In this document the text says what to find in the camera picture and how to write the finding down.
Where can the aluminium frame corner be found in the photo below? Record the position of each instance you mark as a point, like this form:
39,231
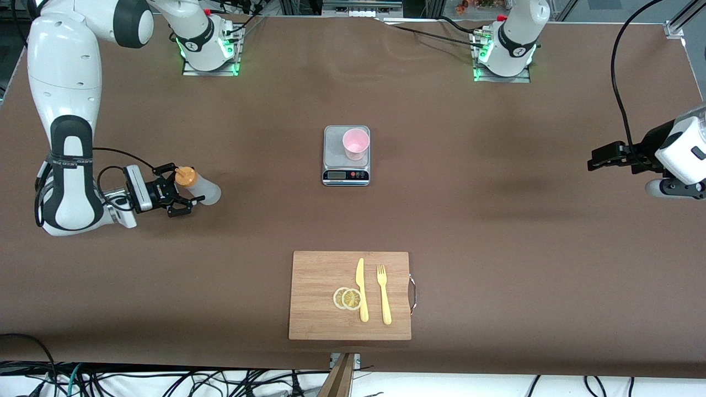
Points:
675,27

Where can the squeeze bottle with orange cap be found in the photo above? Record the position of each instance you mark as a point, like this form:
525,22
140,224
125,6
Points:
207,192

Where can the yellow plastic fork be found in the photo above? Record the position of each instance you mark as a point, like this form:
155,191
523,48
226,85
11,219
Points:
385,303

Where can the brown table cover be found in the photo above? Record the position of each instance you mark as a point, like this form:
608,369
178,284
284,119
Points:
496,220

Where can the lemon slice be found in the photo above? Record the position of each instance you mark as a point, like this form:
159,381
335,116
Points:
352,299
337,298

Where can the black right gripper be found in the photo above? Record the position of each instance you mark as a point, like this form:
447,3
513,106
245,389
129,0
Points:
160,193

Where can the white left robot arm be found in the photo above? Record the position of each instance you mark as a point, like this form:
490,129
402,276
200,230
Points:
515,33

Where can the wooden post with metal bracket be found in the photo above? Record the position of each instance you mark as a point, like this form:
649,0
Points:
342,380

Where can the silver digital kitchen scale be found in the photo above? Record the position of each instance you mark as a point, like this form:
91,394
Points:
333,149

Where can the wooden cutting board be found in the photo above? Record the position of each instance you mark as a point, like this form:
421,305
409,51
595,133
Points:
314,286

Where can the pink plastic cup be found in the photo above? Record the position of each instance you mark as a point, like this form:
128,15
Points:
356,144

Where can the yellow plastic knife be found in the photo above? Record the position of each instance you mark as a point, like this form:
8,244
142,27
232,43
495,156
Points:
361,286

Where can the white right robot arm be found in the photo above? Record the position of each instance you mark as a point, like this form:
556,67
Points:
66,66

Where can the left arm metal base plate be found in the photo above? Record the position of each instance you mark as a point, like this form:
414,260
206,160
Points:
521,79

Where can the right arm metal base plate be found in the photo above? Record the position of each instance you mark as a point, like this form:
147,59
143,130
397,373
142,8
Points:
190,70

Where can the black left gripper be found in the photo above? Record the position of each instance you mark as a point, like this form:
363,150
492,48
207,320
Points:
646,149

